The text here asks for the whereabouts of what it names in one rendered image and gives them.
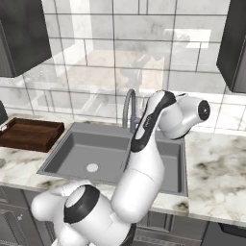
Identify grey curved sink faucet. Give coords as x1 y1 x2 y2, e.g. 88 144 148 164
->
122 87 142 135

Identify grey kitchen sink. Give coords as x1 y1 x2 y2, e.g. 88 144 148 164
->
37 121 188 197

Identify dark brown wooden tray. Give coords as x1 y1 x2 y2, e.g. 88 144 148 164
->
0 116 65 154

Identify dark grey base cupboards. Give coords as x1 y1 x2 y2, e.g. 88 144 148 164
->
0 185 209 246

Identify dark dishwasher front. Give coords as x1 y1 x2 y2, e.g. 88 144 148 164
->
201 221 246 246

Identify dark appliance with pale handle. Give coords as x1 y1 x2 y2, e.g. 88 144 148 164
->
0 99 10 133

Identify dark wall cupboard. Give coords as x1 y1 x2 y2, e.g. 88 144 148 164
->
215 0 246 94
0 0 53 79

